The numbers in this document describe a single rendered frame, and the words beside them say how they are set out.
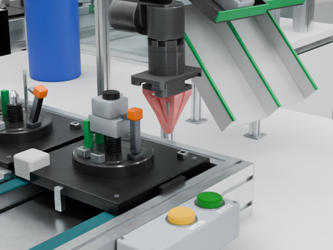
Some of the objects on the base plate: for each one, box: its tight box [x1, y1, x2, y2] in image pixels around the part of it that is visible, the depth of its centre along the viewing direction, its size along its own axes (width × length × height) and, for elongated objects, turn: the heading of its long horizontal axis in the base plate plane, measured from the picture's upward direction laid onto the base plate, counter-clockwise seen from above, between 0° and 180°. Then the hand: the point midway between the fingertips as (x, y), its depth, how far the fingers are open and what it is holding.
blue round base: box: [25, 0, 81, 82], centre depth 215 cm, size 16×16×27 cm
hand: (167, 127), depth 114 cm, fingers closed
